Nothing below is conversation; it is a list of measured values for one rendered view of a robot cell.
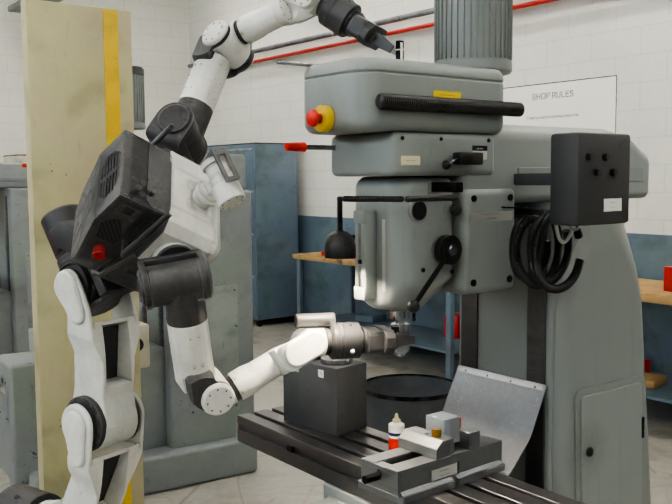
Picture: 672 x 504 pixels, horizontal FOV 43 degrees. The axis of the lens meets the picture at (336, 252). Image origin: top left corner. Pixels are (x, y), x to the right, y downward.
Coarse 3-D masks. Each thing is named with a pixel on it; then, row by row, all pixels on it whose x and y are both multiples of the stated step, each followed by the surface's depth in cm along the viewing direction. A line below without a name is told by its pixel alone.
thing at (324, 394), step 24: (336, 360) 235; (288, 384) 245; (312, 384) 238; (336, 384) 231; (360, 384) 238; (288, 408) 246; (312, 408) 239; (336, 408) 232; (360, 408) 238; (336, 432) 232
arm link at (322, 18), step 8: (296, 0) 207; (304, 0) 207; (312, 0) 206; (320, 0) 208; (328, 0) 207; (336, 0) 206; (304, 8) 209; (312, 8) 209; (320, 8) 208; (328, 8) 206; (320, 16) 208
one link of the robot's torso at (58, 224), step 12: (72, 204) 221; (48, 216) 219; (60, 216) 219; (72, 216) 220; (48, 228) 219; (60, 228) 215; (72, 228) 213; (48, 240) 221; (60, 240) 216; (60, 252) 218; (96, 276) 209; (108, 288) 208; (120, 288) 211; (96, 300) 214; (108, 300) 215; (96, 312) 219
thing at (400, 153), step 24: (336, 144) 207; (360, 144) 200; (384, 144) 193; (408, 144) 193; (432, 144) 198; (456, 144) 202; (480, 144) 207; (336, 168) 207; (360, 168) 200; (384, 168) 193; (408, 168) 194; (432, 168) 198; (456, 168) 203; (480, 168) 208
